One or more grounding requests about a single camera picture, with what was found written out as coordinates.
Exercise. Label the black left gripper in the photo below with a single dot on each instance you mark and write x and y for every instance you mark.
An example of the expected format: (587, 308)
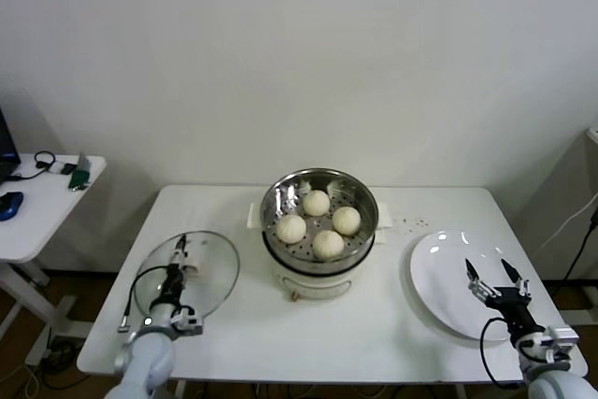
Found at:
(173, 284)

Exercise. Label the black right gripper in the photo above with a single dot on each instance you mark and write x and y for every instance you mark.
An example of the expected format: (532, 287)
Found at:
(511, 308)

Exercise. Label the glass pot lid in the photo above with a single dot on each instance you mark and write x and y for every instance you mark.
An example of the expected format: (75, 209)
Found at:
(219, 268)

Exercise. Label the white steamed baozi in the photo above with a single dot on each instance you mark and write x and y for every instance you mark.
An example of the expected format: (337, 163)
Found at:
(317, 203)
(290, 228)
(328, 245)
(346, 220)

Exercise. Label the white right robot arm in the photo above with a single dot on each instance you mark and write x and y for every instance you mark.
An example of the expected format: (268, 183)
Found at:
(556, 380)

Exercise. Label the white steamer pot with lid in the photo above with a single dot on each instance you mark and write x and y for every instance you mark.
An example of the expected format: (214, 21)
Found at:
(317, 284)

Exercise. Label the stainless steel steamer basket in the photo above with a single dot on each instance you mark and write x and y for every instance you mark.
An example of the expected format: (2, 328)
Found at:
(362, 205)

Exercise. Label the white round plate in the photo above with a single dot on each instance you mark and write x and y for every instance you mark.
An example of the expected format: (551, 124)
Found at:
(444, 277)

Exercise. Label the green circuit board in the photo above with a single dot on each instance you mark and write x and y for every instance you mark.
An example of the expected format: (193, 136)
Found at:
(79, 179)

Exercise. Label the small black box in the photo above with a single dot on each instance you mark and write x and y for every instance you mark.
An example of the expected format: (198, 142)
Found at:
(69, 168)

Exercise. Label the white side table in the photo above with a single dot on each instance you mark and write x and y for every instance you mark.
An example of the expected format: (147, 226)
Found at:
(46, 212)

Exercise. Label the blue computer mouse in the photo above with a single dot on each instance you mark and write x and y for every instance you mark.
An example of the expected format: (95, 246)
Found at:
(10, 205)

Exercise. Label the black laptop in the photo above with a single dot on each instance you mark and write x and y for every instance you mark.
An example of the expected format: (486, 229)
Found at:
(5, 146)

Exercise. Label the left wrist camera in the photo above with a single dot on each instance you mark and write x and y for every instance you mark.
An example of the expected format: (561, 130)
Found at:
(189, 322)

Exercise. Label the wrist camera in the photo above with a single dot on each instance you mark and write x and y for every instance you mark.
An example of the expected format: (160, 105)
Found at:
(563, 337)
(189, 322)

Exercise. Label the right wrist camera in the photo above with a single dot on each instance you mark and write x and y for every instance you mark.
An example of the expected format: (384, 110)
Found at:
(563, 337)

